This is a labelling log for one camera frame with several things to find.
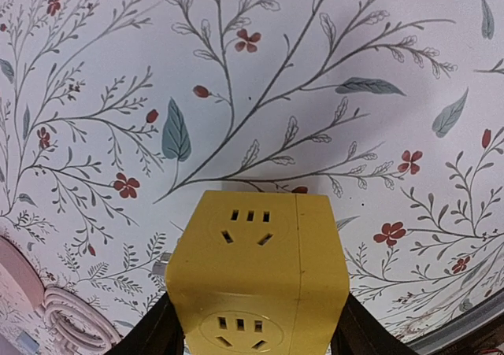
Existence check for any pink round power socket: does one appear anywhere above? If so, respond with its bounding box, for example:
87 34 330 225
1 237 45 318

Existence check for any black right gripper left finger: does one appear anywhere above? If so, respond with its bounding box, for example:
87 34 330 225
112 293 184 355

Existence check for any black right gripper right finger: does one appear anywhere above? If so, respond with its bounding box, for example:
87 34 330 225
331 294 412 355

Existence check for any floral patterned table mat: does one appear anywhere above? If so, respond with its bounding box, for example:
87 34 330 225
1 0 503 342

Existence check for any yellow cube socket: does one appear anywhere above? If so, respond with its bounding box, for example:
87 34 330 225
165 190 350 354

